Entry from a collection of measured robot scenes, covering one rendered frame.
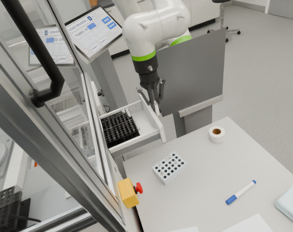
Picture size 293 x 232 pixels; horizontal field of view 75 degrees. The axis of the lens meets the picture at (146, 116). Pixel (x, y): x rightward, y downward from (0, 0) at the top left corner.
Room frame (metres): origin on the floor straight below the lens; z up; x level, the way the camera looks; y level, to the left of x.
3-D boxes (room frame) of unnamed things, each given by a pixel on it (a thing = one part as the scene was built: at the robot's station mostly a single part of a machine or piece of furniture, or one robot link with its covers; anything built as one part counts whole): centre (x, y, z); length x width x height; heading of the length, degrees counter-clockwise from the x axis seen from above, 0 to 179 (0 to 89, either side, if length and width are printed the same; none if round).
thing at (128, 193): (0.35, 0.13, 0.88); 0.07 x 0.05 x 0.07; 9
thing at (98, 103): (0.98, 0.25, 0.87); 0.29 x 0.02 x 0.11; 9
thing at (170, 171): (0.46, -0.03, 0.78); 0.12 x 0.08 x 0.04; 114
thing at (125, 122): (0.67, 0.17, 0.87); 0.22 x 0.18 x 0.06; 99
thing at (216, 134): (0.55, -0.29, 0.78); 0.07 x 0.07 x 0.04
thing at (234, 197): (0.29, -0.25, 0.77); 0.14 x 0.02 x 0.02; 109
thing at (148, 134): (0.67, 0.18, 0.86); 0.40 x 0.26 x 0.06; 99
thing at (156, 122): (0.70, -0.02, 0.87); 0.29 x 0.02 x 0.11; 9
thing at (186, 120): (0.95, -0.30, 0.38); 0.30 x 0.30 x 0.76; 8
